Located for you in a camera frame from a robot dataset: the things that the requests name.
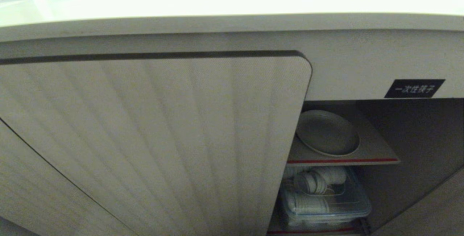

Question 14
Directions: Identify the beige ribbed cabinet door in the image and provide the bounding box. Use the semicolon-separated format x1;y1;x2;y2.
0;50;313;236
0;118;138;236

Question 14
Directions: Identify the grey round plate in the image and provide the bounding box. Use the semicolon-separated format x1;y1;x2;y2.
296;110;360;157

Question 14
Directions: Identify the stack of white cups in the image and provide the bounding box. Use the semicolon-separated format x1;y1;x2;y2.
294;167;347;195
286;192;330;215

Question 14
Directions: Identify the cabinet shelf with red edge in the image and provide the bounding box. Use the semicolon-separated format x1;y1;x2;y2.
286;102;401;167

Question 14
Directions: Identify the black label with white print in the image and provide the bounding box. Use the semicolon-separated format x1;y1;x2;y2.
384;79;446;99

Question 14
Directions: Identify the clear plastic storage bin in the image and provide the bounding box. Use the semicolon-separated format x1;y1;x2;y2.
278;166;372;229

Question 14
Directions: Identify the white counter cabinet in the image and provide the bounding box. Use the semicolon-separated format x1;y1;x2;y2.
0;0;464;236

